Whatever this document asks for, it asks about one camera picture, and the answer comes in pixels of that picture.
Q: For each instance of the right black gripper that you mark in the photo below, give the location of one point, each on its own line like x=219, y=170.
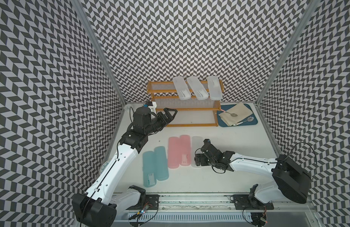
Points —
x=202, y=156

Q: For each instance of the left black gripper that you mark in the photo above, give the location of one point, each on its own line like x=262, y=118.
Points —
x=169, y=118

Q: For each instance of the clear pencil case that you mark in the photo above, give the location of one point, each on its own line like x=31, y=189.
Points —
x=214, y=87
x=181, y=88
x=196, y=142
x=197, y=88

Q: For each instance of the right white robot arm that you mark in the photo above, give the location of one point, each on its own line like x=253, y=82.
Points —
x=288, y=179

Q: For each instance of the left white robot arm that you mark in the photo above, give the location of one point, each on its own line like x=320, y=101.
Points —
x=104, y=187

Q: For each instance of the pink pencil case right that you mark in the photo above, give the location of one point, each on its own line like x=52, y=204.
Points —
x=186, y=149

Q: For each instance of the pink pencil case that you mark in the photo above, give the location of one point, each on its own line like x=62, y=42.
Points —
x=186, y=149
x=173, y=155

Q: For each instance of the orange wooden three-tier shelf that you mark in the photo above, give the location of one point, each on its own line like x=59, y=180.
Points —
x=193, y=112

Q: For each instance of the pink pencil case left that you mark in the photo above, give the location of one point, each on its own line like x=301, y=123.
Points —
x=173, y=155

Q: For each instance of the teal pencil case right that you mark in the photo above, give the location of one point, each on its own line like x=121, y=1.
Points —
x=161, y=162

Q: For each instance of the teal pencil case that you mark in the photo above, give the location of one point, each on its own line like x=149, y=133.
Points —
x=149, y=169
x=161, y=162

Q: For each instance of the teal pencil case left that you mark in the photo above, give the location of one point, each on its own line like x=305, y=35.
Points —
x=149, y=169

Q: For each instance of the teal rectangular tray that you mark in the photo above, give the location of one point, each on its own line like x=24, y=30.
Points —
x=227, y=107

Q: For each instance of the beige folded cloth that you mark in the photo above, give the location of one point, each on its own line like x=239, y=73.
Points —
x=238, y=109

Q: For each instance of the round patterned plate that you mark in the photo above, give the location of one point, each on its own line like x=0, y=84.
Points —
x=104, y=165

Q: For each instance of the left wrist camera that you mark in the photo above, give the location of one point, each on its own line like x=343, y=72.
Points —
x=151, y=105

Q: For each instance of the metal spoon pink handle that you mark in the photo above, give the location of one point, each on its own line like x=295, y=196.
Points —
x=231, y=114

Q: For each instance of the aluminium front rail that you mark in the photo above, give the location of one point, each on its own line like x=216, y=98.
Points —
x=181, y=202

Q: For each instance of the metal spoon white handle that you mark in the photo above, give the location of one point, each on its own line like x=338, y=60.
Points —
x=249, y=119

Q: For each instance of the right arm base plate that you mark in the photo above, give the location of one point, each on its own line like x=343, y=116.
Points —
x=243, y=201

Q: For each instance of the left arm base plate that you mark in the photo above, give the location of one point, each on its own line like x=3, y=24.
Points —
x=151, y=201

